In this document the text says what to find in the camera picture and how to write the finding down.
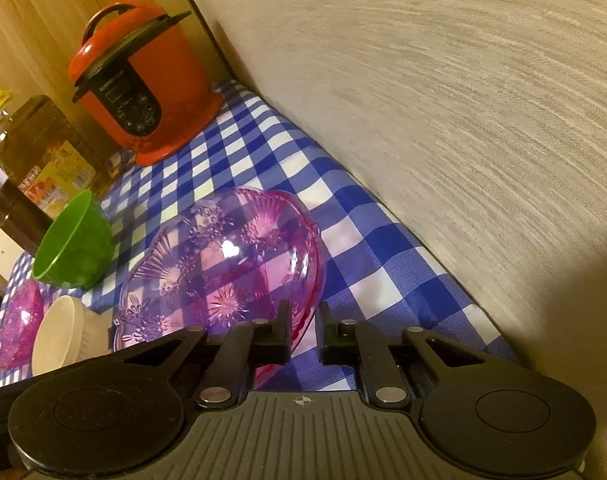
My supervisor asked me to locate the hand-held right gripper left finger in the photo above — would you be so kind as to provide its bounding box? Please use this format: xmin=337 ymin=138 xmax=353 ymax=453
xmin=108 ymin=301 xmax=293 ymax=408

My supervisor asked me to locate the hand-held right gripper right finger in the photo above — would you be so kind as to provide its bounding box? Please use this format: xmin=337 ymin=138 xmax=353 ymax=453
xmin=317 ymin=301 xmax=490 ymax=408

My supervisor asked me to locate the large purple glass bowl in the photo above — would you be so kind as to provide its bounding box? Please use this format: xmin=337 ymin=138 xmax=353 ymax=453
xmin=112 ymin=186 xmax=327 ymax=391

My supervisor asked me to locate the green plastic bowl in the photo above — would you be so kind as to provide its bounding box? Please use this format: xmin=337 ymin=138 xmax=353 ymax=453
xmin=32 ymin=189 xmax=115 ymax=291

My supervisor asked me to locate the blue white checkered tablecloth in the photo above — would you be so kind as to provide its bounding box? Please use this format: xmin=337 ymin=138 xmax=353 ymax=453
xmin=0 ymin=79 xmax=517 ymax=393

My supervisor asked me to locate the cream ceramic bowl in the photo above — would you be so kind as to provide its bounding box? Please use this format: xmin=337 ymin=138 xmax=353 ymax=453
xmin=32 ymin=296 xmax=115 ymax=376

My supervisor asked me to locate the small purple glass dish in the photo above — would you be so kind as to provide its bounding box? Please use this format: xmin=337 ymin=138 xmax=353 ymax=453
xmin=0 ymin=279 xmax=45 ymax=372

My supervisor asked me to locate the dark brown canister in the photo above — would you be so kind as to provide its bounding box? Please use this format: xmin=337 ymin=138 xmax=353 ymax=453
xmin=0 ymin=178 xmax=54 ymax=257

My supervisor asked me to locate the red electric pressure cooker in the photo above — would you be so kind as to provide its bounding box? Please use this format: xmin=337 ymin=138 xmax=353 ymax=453
xmin=67 ymin=0 xmax=226 ymax=167

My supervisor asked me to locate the cooking oil bottle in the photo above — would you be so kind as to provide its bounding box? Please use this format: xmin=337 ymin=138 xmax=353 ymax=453
xmin=0 ymin=87 xmax=98 ymax=218

